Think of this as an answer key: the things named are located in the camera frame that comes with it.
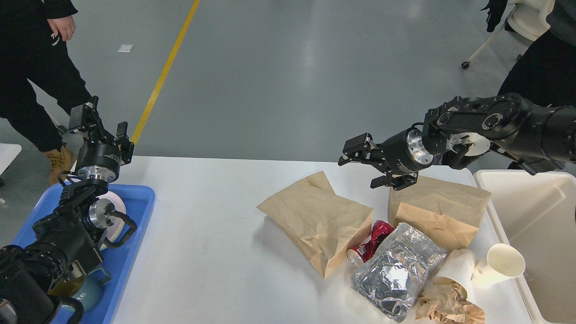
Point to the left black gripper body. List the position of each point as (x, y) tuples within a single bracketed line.
[(98, 161)]

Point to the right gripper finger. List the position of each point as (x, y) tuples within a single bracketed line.
[(362, 149), (395, 182)]

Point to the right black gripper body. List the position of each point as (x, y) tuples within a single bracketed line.
[(405, 152)]

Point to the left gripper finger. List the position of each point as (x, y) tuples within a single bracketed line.
[(84, 120), (122, 141)]

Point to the pink plate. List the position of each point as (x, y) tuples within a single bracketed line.
[(113, 232)]

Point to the large brown paper bag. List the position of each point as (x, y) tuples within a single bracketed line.
[(321, 224)]

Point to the dark green mug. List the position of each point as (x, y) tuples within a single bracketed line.
[(88, 289)]

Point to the white paper cup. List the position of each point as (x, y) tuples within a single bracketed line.
[(501, 263)]

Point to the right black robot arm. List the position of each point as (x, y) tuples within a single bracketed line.
[(452, 127)]

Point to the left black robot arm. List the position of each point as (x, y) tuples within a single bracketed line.
[(68, 240)]

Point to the crushed red soda can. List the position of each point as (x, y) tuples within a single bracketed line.
[(361, 254)]

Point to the blue plastic tray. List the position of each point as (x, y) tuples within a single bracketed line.
[(139, 201)]

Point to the white side table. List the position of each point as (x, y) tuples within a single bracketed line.
[(8, 152)]

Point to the crumpled aluminium foil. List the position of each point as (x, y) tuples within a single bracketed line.
[(394, 277)]

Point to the person in black left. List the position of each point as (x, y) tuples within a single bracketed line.
[(34, 36)]

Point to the crumpled brown paper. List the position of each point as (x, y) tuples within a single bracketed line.
[(446, 303)]

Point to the white plastic bin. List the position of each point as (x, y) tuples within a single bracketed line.
[(536, 215)]

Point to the person in black walking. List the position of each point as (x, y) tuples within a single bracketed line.
[(544, 67)]

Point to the white office chair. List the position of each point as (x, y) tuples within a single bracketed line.
[(527, 18)]

